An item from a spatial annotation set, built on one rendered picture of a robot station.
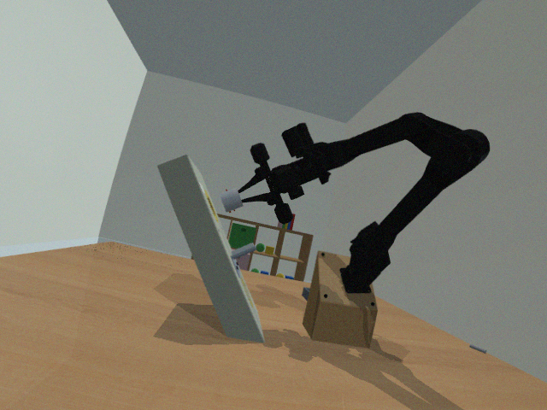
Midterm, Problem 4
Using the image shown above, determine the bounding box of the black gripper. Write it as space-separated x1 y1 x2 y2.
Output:
238 143 304 224

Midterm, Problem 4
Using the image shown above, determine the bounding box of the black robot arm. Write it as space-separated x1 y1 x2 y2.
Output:
272 113 490 294

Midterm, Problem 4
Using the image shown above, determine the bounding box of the grey service panel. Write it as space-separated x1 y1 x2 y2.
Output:
157 155 264 343

